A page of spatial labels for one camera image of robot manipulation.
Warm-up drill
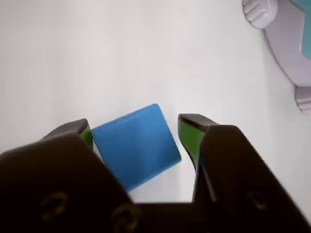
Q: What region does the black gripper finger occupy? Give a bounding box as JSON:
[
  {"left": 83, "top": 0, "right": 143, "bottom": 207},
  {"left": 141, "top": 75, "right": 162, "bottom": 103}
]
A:
[
  {"left": 177, "top": 113, "right": 311, "bottom": 233},
  {"left": 0, "top": 118, "right": 146, "bottom": 233}
]

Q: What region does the blue lego block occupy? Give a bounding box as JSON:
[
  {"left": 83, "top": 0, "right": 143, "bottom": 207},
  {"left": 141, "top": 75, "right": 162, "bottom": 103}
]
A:
[{"left": 90, "top": 103, "right": 182, "bottom": 192}]

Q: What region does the teal frog-shaped bin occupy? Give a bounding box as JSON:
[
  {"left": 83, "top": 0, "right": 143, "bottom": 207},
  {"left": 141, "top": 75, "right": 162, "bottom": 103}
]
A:
[{"left": 242, "top": 0, "right": 311, "bottom": 116}]

